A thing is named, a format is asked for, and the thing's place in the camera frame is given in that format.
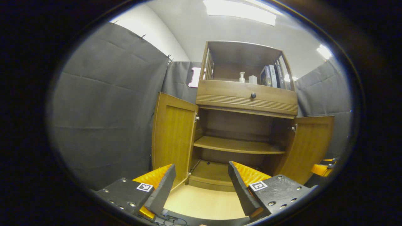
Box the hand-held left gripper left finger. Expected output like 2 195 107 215
94 164 177 220

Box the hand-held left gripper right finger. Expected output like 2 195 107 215
228 161 311 220

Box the wooden shoe cabinet door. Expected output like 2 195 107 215
151 92 199 189
273 116 335 185

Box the wooden double-door shoe cabinet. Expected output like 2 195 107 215
188 41 299 192

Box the wooden inner cabinet shelf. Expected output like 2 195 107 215
193 136 286 155

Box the wooden cabinet drawer with knob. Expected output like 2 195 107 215
196 80 298 116

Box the grey-blue upright book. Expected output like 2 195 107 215
269 65 278 88

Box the small ceiling light panel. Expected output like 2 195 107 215
317 44 333 60

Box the long ceiling light panel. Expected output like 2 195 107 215
203 0 283 26

